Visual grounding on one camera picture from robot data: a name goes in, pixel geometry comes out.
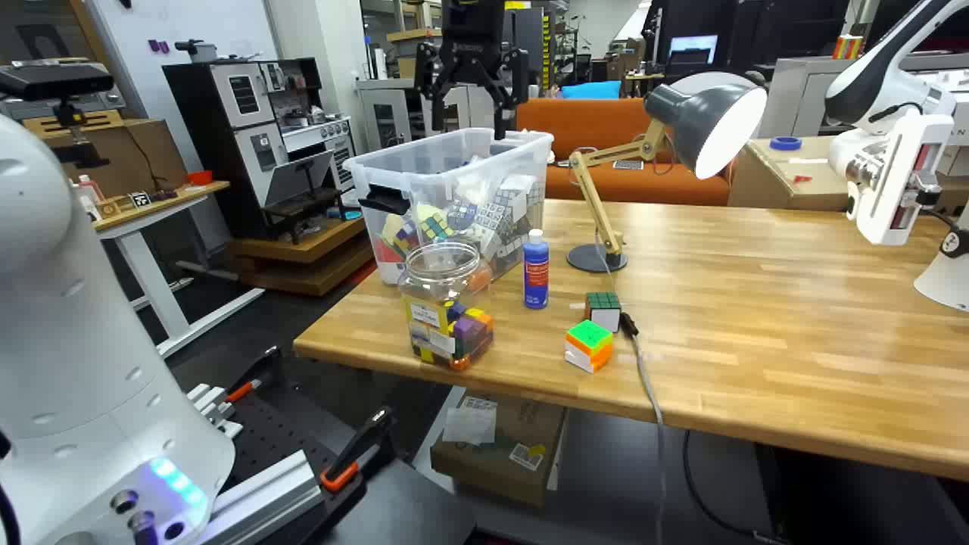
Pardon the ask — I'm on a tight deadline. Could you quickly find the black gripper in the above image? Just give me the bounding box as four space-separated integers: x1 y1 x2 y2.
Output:
909 178 969 257

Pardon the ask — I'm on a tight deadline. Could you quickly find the white storage cabinet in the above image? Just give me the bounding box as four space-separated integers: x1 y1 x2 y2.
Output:
754 53 859 142

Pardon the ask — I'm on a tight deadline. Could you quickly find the small computer monitor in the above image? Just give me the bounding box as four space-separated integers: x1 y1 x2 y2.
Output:
663 29 723 69

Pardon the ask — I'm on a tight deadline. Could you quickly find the orange sofa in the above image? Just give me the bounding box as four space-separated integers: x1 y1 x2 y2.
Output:
512 95 737 208

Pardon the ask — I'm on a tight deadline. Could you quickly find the black-framed green puzzle cube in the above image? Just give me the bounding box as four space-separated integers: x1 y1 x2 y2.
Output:
582 292 624 337

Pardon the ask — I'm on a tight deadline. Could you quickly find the stickerless green orange puzzle cube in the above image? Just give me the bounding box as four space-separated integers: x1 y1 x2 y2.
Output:
564 318 619 374

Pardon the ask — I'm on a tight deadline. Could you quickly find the blue bottle red label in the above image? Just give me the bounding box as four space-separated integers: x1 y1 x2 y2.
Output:
520 227 555 312

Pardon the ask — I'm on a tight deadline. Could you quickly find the clear plastic bin of cubes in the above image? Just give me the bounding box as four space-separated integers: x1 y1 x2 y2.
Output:
341 124 557 292

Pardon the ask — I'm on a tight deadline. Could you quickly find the cardboard box with labels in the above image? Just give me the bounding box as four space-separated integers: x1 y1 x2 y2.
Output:
429 384 568 512

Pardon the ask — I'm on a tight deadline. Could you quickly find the glass jar of small cubes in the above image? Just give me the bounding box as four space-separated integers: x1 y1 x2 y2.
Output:
398 239 501 374

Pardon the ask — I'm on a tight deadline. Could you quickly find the small white cabinet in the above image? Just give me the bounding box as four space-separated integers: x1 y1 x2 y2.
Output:
351 78 449 155

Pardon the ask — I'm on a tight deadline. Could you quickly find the wooden pallet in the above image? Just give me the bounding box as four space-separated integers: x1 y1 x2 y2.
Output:
231 216 379 299

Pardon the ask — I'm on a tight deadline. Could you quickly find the orange black clamp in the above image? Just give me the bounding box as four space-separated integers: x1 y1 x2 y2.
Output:
222 343 289 409
319 406 400 497

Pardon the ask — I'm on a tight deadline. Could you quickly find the black and white machine cabinet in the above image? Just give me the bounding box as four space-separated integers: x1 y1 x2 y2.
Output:
162 53 365 242

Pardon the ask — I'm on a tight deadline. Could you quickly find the aluminium extrusion profile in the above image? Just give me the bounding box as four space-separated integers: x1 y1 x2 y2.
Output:
193 449 330 545

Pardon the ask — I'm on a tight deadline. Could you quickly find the white side table wooden top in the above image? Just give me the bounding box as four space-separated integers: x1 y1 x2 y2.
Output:
92 178 267 358

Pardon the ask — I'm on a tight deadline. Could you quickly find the brown cardboard box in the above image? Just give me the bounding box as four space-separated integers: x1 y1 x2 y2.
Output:
25 116 192 202

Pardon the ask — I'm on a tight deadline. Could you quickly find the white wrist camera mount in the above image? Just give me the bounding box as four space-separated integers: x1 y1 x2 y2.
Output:
853 105 956 251

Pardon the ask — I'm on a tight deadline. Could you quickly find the braided grey lamp cable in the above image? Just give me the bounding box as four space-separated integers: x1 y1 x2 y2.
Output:
616 310 675 545

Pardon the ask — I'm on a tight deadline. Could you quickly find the black floor cable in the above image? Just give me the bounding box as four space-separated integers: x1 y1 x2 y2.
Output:
680 431 800 545

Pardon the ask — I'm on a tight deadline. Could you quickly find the black camera on stand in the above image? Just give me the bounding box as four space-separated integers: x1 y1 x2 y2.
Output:
0 57 117 103

